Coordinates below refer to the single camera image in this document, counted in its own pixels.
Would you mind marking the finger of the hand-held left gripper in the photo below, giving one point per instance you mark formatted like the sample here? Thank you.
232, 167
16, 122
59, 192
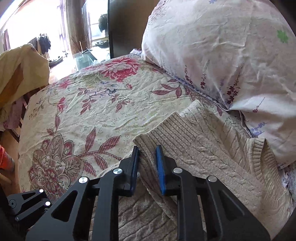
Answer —
30, 208

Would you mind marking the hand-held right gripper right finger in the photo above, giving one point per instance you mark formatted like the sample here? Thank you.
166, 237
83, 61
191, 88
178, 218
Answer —
161, 171

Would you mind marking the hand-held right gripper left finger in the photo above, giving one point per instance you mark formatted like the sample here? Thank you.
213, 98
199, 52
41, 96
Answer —
134, 171

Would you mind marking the dark hanging clothes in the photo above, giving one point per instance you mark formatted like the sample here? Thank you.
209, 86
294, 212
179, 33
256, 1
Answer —
44, 42

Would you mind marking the floral bed sheet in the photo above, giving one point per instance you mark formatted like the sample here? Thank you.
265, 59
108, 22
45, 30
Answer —
104, 111

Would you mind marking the purple cloth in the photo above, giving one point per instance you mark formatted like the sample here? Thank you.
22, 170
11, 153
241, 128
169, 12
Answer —
13, 115

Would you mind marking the wooden chair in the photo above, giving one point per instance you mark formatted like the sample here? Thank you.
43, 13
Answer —
24, 102

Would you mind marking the glass table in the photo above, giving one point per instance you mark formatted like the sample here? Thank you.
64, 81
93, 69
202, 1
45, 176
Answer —
89, 59

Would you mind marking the pink floral pillow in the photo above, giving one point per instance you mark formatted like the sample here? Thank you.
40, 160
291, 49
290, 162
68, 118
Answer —
219, 51

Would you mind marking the dark shoes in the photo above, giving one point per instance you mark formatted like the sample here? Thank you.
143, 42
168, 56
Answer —
55, 62

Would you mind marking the yellow cloth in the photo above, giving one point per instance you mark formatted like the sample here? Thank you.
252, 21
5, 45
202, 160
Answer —
20, 69

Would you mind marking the dark panel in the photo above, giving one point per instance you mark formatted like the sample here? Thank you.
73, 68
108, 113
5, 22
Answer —
129, 27

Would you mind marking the brown curtain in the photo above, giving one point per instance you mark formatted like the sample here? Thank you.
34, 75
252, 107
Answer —
77, 25

